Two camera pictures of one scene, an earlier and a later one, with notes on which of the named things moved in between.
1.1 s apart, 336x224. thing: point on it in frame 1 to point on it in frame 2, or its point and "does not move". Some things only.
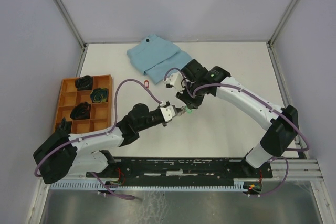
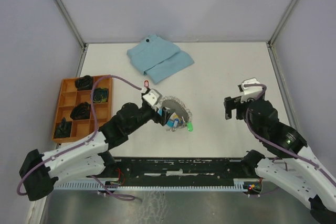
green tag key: (189, 110) to (190, 126)
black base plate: (183, 169) does not move
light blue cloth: (155, 56) does not move
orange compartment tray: (101, 114) does not move
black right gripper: (190, 103) to (231, 103)
